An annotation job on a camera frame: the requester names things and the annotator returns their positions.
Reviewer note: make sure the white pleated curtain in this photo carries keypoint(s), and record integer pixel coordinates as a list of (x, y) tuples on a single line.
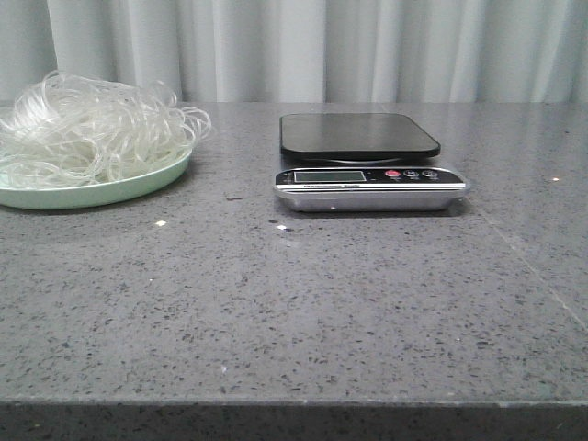
[(307, 51)]

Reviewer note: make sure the white vermicelli noodle bundle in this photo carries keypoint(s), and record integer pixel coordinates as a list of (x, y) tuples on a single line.
[(71, 131)]

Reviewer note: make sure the light green round plate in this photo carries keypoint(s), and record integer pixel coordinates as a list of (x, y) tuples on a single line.
[(54, 198)]

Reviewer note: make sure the black silver kitchen scale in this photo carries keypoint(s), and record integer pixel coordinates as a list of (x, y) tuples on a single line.
[(362, 162)]

